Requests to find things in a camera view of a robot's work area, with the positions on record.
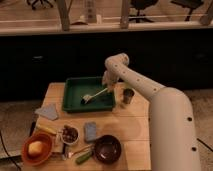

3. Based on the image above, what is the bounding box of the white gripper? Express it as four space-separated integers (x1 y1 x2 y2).
102 70 119 92

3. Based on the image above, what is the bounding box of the white dish brush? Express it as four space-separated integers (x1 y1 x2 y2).
81 88 107 104

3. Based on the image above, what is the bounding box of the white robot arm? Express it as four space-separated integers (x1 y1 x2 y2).
102 53 201 171

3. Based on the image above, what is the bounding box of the green plastic tray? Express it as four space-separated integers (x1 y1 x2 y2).
62 76 116 113

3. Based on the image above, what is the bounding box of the metal cup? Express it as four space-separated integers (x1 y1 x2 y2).
122 88 134 104

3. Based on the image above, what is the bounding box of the blue sponge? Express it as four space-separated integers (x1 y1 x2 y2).
84 122 96 143

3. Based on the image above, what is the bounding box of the grey folded cloth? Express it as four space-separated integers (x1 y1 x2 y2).
35 103 59 121

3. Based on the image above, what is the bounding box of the dark brown bowl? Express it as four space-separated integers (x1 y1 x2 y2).
93 135 122 164

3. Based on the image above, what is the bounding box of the wooden table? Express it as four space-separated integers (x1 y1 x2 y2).
23 83 151 171

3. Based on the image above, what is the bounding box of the black office chair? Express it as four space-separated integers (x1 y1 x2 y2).
26 0 54 10
129 0 158 23

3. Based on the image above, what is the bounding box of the green cucumber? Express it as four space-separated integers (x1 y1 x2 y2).
75 151 93 165

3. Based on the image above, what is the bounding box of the yellow banana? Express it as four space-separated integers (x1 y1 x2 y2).
36 125 57 135

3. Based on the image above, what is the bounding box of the orange bowl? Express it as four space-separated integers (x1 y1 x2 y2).
21 132 53 166

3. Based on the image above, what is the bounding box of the yellow round fruit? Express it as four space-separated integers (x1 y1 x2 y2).
28 141 44 157

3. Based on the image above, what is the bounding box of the black office chair left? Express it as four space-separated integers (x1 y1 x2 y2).
26 0 54 10

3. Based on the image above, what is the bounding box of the black chair right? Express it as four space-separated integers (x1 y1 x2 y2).
170 0 204 21

